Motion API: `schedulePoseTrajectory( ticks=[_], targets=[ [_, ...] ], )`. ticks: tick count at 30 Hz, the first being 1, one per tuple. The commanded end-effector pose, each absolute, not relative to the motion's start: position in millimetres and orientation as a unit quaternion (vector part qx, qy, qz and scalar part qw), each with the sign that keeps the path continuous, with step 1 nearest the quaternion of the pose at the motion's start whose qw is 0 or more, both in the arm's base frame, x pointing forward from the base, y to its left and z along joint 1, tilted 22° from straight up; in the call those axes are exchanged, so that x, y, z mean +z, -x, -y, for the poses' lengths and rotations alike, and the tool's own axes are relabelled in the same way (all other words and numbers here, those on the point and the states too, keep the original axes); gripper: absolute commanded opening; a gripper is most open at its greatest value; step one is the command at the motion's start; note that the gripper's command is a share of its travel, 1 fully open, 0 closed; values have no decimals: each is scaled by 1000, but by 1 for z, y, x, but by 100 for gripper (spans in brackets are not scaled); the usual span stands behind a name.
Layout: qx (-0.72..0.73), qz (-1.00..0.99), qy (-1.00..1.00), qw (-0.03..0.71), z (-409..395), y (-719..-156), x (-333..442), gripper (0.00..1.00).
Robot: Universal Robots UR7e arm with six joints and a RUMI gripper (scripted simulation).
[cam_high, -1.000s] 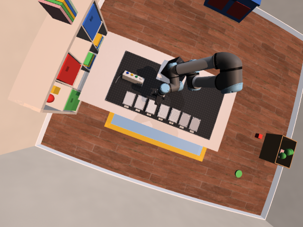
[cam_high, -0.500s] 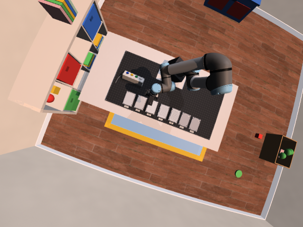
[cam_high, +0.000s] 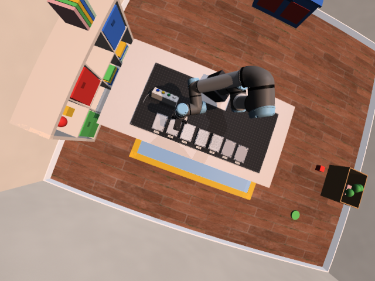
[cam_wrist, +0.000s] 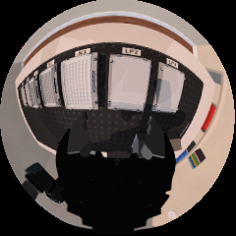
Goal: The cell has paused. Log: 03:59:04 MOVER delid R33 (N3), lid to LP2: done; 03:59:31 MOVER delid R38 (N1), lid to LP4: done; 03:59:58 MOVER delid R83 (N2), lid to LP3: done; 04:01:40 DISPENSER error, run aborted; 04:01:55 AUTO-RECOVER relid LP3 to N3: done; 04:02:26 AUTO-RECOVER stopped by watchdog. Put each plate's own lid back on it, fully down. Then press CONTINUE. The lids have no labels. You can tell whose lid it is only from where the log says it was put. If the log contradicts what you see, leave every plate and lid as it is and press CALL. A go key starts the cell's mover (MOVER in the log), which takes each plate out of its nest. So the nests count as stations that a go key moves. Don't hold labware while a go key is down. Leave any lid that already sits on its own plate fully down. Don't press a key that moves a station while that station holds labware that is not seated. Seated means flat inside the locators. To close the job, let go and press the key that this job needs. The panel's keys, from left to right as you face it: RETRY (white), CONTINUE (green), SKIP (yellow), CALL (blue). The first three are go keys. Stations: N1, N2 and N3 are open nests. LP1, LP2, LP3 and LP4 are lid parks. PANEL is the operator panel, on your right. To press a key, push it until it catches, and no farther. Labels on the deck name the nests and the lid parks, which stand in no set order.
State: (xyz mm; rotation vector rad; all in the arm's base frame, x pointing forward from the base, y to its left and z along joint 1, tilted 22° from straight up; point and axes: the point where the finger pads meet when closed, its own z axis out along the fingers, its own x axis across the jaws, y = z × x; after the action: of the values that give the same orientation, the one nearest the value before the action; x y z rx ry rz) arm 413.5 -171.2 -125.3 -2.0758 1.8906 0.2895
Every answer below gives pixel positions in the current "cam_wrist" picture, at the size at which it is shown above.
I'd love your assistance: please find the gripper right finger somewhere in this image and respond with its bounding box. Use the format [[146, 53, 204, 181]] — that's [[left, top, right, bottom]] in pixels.
[[141, 115, 176, 192]]

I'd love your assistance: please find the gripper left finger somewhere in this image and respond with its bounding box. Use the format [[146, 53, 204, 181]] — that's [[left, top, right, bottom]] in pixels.
[[56, 112, 92, 188]]

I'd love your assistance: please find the white button panel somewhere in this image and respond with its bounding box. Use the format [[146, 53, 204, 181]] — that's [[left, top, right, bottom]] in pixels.
[[131, 122, 189, 158]]

